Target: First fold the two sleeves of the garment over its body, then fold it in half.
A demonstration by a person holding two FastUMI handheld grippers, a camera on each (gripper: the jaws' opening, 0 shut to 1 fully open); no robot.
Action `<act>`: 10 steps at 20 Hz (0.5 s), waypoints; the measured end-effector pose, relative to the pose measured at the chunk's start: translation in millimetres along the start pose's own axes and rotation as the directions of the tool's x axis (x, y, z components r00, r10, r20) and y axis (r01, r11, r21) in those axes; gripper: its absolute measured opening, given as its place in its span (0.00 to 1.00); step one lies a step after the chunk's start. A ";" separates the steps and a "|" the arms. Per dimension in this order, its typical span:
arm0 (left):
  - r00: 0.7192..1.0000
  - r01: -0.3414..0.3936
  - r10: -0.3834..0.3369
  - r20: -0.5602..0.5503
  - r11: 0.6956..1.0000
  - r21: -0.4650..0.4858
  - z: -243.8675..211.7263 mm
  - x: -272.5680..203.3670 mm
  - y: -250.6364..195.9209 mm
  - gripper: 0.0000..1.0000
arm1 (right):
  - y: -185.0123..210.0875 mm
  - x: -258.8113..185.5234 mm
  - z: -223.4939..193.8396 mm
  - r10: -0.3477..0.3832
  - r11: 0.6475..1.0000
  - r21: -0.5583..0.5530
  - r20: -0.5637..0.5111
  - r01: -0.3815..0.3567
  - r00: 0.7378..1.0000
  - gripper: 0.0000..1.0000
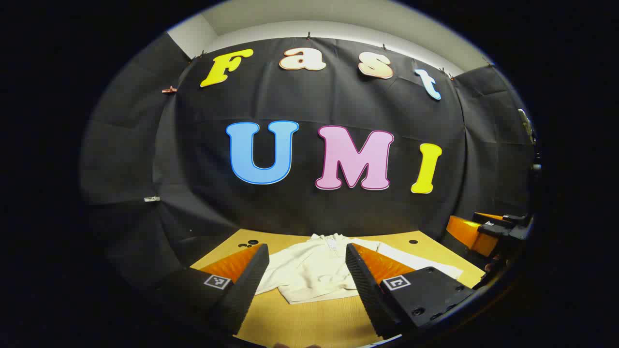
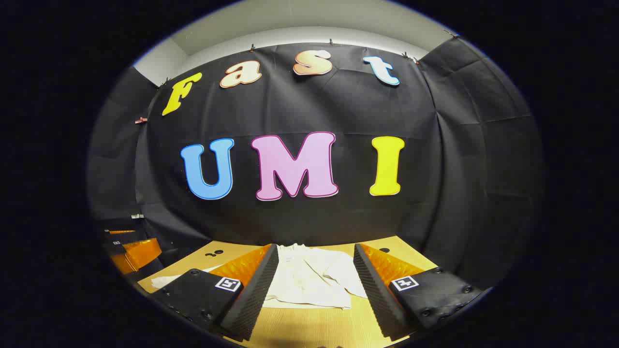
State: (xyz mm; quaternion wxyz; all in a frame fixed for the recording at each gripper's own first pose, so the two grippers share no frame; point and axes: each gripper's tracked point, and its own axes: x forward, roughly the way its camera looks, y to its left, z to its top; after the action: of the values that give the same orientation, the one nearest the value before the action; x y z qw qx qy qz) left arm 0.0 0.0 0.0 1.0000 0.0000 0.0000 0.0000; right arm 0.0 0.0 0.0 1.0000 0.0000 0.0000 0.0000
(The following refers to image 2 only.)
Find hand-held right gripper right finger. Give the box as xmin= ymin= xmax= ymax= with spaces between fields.
xmin=353 ymin=243 xmax=484 ymax=339

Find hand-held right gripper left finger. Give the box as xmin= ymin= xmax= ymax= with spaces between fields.
xmin=151 ymin=243 xmax=280 ymax=342

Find white sweatshirt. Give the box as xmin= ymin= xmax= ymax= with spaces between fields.
xmin=151 ymin=243 xmax=368 ymax=310

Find black backdrop cloth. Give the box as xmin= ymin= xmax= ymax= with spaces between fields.
xmin=87 ymin=36 xmax=547 ymax=290

